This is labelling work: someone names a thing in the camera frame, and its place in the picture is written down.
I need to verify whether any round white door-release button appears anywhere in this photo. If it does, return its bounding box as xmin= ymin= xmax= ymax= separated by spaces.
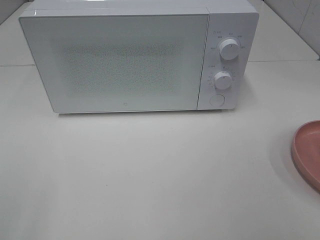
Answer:
xmin=209 ymin=94 xmax=226 ymax=109

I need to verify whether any white microwave door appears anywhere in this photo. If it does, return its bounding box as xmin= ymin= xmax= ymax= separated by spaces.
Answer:
xmin=19 ymin=14 xmax=208 ymax=114

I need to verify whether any pink round plate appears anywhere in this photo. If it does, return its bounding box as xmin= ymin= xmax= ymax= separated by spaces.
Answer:
xmin=291 ymin=120 xmax=320 ymax=192

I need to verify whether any lower white microwave knob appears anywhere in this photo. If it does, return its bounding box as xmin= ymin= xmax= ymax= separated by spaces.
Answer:
xmin=211 ymin=71 xmax=233 ymax=90

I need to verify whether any white microwave knob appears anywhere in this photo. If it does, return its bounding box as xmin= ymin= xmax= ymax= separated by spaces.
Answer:
xmin=218 ymin=37 xmax=241 ymax=61
xmin=211 ymin=71 xmax=233 ymax=90

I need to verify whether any upper white microwave knob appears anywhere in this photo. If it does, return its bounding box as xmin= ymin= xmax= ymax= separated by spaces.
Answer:
xmin=218 ymin=37 xmax=241 ymax=61

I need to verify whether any white microwave oven body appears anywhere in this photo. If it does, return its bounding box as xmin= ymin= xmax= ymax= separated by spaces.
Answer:
xmin=18 ymin=0 xmax=259 ymax=111

